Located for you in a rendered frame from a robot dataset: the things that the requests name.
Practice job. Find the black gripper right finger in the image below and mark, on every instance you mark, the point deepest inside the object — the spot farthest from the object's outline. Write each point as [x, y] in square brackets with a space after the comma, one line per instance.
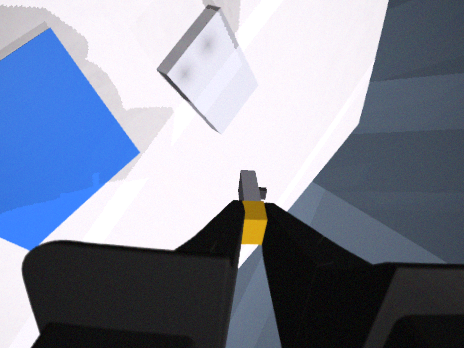
[326, 297]

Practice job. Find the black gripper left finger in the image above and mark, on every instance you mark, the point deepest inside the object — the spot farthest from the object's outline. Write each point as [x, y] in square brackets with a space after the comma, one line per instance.
[187, 291]

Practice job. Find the blue square mat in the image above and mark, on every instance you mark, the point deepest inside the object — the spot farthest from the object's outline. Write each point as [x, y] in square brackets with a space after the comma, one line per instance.
[59, 143]

